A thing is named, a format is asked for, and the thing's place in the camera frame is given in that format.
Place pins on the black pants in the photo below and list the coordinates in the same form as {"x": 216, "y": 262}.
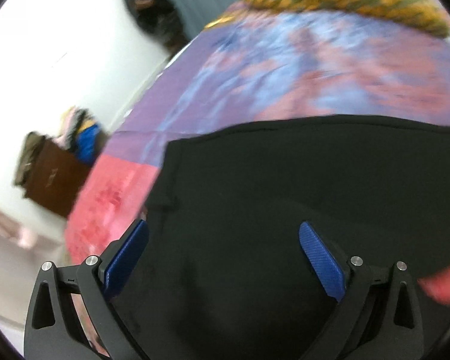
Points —
{"x": 224, "y": 276}

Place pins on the brown wooden cabinet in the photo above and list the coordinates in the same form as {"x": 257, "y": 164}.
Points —
{"x": 49, "y": 176}

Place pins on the colourful clothes pile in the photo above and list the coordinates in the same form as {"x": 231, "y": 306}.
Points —
{"x": 81, "y": 135}

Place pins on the black hanging bag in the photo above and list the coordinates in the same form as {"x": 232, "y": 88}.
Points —
{"x": 161, "y": 20}

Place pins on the pink purple satin bedspread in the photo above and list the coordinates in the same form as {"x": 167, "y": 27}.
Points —
{"x": 253, "y": 65}

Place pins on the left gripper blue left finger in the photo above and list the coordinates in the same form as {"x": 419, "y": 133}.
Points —
{"x": 53, "y": 328}

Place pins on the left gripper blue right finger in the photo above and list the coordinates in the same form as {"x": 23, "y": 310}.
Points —
{"x": 377, "y": 314}

